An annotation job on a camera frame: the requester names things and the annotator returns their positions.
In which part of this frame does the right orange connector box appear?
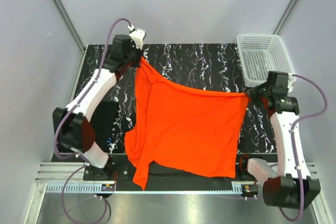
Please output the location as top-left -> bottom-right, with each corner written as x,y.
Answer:
242,184 -> 259,195

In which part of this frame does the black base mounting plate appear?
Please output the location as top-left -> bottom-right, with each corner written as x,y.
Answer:
82,153 -> 269,183

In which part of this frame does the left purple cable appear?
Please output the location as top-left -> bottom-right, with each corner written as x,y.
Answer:
54,18 -> 132,222

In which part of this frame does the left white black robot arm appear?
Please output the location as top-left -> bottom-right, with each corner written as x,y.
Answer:
52,29 -> 146,180

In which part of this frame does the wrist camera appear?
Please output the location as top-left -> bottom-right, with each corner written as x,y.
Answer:
287,73 -> 297,93
128,25 -> 146,50

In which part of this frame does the folded black t-shirt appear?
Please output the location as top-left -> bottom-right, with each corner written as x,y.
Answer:
90,101 -> 119,153

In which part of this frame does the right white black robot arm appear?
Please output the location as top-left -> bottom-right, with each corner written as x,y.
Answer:
236,71 -> 321,210

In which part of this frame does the orange t-shirt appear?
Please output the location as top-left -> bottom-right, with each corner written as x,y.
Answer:
124,59 -> 249,189

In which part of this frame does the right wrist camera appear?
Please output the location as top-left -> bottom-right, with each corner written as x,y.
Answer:
287,73 -> 297,93

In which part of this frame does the left orange connector box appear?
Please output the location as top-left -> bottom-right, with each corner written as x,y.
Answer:
101,183 -> 116,191

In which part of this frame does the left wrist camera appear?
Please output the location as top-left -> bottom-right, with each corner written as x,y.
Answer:
128,25 -> 146,50

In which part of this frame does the orange connector box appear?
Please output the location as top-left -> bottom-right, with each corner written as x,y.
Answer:
242,184 -> 259,195
101,183 -> 116,191

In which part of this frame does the white plastic basket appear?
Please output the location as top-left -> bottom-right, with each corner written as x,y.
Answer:
236,33 -> 294,88

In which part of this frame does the aluminium frame rail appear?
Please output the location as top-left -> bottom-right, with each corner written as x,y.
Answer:
35,162 -> 318,183

